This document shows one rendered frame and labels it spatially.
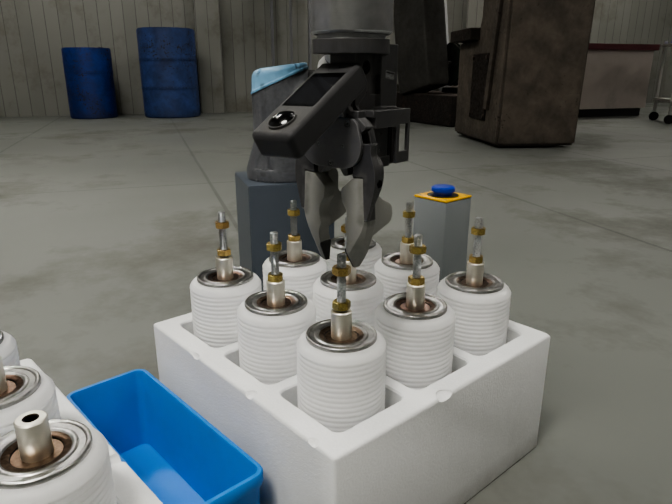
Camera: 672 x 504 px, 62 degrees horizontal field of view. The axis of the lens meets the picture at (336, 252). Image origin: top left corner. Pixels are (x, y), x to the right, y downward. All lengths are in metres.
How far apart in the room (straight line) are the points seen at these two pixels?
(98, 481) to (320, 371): 0.22
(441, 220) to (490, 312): 0.27
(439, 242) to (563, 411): 0.33
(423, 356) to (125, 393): 0.42
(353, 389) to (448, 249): 0.45
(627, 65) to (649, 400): 6.63
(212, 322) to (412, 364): 0.27
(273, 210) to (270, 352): 0.54
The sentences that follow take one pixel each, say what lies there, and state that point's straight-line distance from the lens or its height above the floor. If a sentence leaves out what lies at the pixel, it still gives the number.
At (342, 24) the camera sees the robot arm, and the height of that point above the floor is 0.56.
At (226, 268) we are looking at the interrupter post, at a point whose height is 0.27.
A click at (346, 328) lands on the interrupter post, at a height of 0.26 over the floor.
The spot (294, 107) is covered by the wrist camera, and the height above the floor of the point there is 0.49.
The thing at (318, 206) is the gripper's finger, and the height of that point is 0.39.
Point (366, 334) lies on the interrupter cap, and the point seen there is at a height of 0.25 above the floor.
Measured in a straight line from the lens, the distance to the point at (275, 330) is 0.65.
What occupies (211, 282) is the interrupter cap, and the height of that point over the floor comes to 0.25.
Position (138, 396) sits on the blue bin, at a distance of 0.87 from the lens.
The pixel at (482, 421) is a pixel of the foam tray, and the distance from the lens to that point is 0.74.
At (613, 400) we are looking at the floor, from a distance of 1.07.
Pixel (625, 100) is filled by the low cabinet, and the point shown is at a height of 0.18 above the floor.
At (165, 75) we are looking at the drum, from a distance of 6.76.
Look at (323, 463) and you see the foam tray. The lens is 0.57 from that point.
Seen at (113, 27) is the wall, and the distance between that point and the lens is 7.57.
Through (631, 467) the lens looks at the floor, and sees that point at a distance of 0.92.
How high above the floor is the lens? 0.52
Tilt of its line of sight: 18 degrees down
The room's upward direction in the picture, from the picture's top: straight up
